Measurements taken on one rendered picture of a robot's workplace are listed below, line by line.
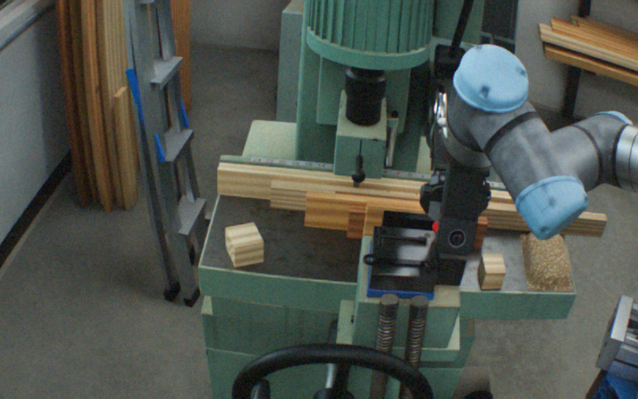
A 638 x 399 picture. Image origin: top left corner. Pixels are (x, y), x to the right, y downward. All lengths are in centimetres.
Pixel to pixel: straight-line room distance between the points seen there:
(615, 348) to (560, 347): 104
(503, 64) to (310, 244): 55
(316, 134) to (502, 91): 71
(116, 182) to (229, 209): 147
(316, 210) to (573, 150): 55
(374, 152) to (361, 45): 19
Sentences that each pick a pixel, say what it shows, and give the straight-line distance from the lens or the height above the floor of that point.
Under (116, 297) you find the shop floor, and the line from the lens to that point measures 235.
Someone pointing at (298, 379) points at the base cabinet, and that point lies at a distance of 126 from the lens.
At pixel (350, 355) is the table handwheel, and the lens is 92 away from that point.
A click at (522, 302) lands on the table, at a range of 113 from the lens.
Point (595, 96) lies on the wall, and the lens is 364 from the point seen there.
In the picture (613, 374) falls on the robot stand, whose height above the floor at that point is 68.
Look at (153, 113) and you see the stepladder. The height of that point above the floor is 66.
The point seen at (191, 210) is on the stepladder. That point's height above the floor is 26.
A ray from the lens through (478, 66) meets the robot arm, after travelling 69.
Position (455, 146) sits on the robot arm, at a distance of 78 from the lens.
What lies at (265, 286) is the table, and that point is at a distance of 110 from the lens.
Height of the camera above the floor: 164
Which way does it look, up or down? 37 degrees down
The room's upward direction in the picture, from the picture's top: 4 degrees clockwise
